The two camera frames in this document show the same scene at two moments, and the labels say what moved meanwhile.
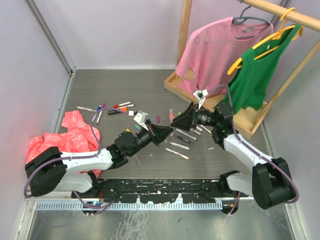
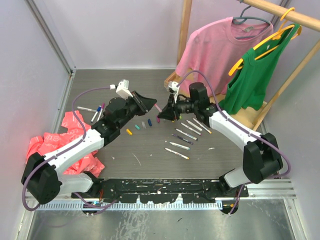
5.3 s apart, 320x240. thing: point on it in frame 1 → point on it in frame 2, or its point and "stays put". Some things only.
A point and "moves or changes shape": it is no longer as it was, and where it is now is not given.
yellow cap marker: [206, 129] stays put
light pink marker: [171, 115] moves or changes shape
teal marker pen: [179, 146] stays put
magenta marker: [196, 132] stays put
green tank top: [248, 82] stays put
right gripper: [184, 121] → [171, 112]
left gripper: [157, 133] → [141, 102]
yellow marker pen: [177, 153] stays put
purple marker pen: [183, 139] stays put
